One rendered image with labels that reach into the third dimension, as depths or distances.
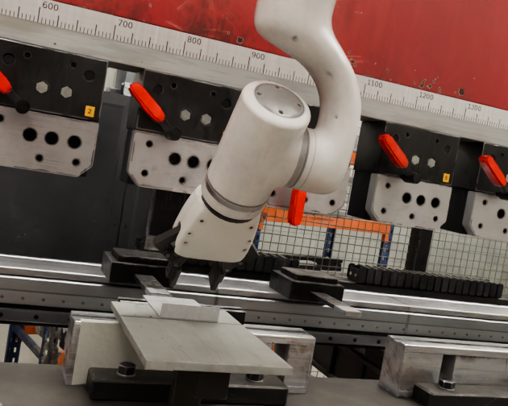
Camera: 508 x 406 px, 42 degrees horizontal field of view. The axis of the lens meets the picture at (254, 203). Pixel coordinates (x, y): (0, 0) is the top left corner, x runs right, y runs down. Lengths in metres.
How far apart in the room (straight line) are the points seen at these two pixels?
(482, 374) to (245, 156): 0.74
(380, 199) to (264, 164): 0.38
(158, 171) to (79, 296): 0.38
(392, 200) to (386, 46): 0.25
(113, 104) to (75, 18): 0.57
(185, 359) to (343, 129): 0.32
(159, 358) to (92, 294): 0.51
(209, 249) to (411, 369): 0.50
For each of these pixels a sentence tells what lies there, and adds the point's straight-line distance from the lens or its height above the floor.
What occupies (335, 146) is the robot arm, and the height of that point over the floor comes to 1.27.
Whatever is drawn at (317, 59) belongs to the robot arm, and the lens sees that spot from 0.76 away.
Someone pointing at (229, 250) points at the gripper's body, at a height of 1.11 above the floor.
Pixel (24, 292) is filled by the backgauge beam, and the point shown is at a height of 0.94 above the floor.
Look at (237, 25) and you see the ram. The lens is 1.00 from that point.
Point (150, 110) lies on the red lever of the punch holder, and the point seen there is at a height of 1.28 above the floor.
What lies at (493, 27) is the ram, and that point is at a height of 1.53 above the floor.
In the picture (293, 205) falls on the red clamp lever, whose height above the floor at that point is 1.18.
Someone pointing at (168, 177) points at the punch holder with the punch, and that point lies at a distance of 0.95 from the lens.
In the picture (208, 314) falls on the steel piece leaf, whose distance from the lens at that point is 0.95.
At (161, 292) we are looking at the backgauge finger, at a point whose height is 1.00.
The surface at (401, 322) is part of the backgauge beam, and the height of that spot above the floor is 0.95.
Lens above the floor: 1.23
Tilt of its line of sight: 3 degrees down
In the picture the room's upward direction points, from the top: 10 degrees clockwise
